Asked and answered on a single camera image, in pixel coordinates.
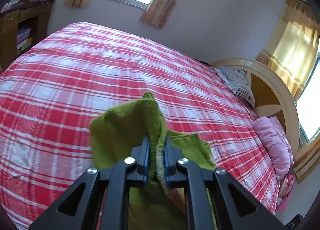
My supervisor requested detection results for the beige curtain right panel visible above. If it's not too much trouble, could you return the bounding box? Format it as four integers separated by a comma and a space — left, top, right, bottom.
140, 0, 178, 29

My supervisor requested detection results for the pink folded blanket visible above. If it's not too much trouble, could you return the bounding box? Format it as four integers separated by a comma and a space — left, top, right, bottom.
253, 116, 295, 211

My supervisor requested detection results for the green knitted sweater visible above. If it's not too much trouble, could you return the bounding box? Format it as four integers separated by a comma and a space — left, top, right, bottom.
89, 92, 215, 229

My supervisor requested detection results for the striped grey pillow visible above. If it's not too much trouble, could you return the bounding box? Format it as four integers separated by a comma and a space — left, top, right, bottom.
214, 66, 255, 108

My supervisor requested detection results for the brown wooden desk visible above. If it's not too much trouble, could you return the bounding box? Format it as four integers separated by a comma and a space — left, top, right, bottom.
1, 0, 55, 72

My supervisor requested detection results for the yellow curtain by headboard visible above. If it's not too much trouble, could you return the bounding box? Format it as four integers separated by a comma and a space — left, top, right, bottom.
256, 0, 319, 100

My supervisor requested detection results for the red white plaid bedspread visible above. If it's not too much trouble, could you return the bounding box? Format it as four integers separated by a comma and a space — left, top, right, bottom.
1, 22, 279, 229

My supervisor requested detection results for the cream wooden headboard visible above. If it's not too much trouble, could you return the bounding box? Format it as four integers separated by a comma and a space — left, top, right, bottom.
210, 58, 299, 158

